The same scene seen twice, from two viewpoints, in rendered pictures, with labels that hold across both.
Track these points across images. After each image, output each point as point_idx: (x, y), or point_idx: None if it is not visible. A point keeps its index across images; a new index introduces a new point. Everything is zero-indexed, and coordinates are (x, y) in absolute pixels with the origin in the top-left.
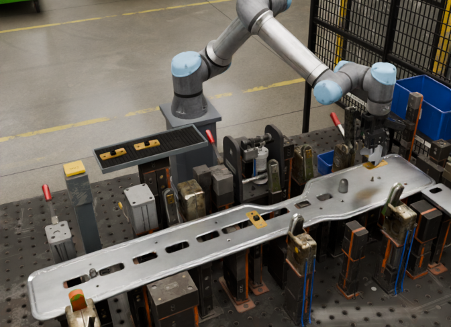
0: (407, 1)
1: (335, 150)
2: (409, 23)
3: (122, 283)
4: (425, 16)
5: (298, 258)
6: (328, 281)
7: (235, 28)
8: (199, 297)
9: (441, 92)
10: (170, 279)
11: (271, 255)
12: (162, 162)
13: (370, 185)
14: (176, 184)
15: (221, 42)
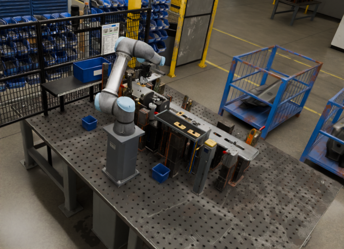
0: (47, 37)
1: (128, 95)
2: (52, 46)
3: (231, 136)
4: (61, 39)
5: (189, 106)
6: None
7: (124, 70)
8: None
9: (84, 63)
10: (224, 123)
11: None
12: None
13: (144, 92)
14: (131, 171)
15: (119, 83)
